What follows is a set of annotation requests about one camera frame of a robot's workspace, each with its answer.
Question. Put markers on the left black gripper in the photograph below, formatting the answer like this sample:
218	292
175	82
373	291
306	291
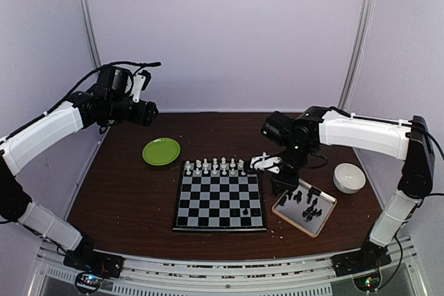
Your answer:
144	116

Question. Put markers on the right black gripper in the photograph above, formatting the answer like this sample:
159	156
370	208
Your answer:
284	184

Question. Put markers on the black white chess board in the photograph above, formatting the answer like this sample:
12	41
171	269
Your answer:
205	201

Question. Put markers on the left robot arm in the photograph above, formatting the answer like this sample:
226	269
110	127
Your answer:
40	162

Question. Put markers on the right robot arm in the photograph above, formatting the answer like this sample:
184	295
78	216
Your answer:
408	141

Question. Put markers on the wooden metal tray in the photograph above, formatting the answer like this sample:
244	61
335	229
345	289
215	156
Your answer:
311	228

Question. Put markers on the green plate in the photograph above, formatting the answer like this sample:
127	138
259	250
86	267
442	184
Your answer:
161	151

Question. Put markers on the white bowl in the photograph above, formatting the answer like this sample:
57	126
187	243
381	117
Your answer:
348	178

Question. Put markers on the white rook piece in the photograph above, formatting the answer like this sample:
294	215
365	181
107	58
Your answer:
188	167

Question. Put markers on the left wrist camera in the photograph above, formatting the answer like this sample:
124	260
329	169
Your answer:
138	83

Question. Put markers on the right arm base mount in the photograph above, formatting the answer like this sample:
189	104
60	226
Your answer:
352	263

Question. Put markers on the right aluminium frame post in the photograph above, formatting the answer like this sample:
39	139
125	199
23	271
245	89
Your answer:
357	55

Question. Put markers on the aluminium frame post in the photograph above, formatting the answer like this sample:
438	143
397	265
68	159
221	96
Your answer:
89	30
357	55

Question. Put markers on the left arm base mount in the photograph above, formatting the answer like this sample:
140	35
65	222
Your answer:
102	264

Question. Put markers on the left aluminium frame post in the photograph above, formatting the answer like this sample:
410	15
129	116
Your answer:
89	30

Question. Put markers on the front aluminium rail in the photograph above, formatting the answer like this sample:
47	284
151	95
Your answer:
304	275

